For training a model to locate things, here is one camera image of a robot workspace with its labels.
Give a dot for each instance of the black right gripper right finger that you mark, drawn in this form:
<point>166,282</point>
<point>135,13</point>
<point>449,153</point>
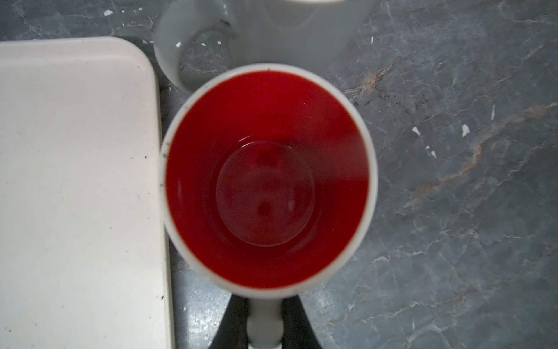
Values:
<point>297,330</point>

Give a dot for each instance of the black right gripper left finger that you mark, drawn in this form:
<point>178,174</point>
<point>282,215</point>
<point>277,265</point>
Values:
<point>232,333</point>

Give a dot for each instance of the white mug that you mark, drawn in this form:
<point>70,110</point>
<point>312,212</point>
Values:
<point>268,181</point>

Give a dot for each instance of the grey mug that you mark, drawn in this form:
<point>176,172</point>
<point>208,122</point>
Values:
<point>306,34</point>

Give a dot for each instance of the beige tray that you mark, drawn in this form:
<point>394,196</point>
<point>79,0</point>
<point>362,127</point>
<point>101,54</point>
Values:
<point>84,255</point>

